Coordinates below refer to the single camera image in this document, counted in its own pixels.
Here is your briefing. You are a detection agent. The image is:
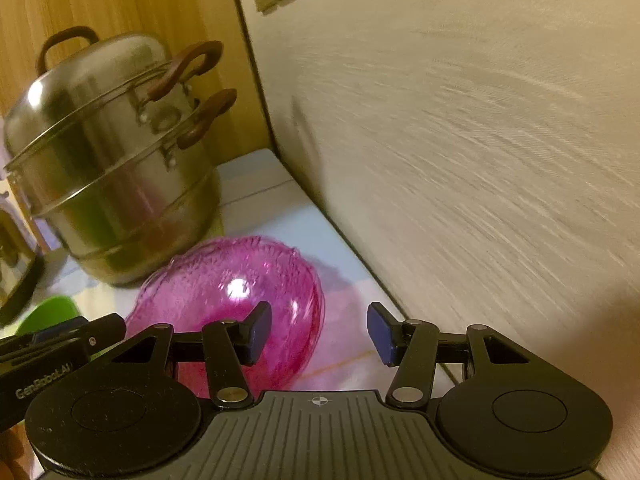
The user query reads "stainless steel kettle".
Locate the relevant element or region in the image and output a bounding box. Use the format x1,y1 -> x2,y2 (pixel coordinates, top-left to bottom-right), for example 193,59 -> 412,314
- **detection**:
0,200 -> 48,326

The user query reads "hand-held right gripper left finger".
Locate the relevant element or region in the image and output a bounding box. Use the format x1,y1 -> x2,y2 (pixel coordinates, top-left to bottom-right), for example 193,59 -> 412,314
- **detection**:
107,302 -> 273,408

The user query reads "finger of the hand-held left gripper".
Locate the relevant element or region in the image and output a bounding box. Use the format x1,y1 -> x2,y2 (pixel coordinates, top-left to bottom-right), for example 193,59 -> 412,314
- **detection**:
0,312 -> 127,356

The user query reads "green bowl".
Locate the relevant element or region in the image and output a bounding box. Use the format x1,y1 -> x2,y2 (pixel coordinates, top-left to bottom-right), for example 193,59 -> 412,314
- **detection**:
17,296 -> 83,336

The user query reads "stainless steel steamer pot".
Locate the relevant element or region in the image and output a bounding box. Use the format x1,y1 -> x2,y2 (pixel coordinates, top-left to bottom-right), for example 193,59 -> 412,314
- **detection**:
2,26 -> 238,288

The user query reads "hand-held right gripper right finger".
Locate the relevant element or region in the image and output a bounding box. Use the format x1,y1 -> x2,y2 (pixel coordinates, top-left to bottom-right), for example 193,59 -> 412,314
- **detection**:
366,302 -> 532,409

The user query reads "checkered tablecloth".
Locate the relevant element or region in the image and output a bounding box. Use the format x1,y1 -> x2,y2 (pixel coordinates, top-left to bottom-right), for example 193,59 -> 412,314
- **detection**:
0,147 -> 453,398

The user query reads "pink glass bowl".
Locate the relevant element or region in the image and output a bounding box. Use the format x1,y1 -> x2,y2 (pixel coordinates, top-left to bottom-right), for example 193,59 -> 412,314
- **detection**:
124,235 -> 327,401

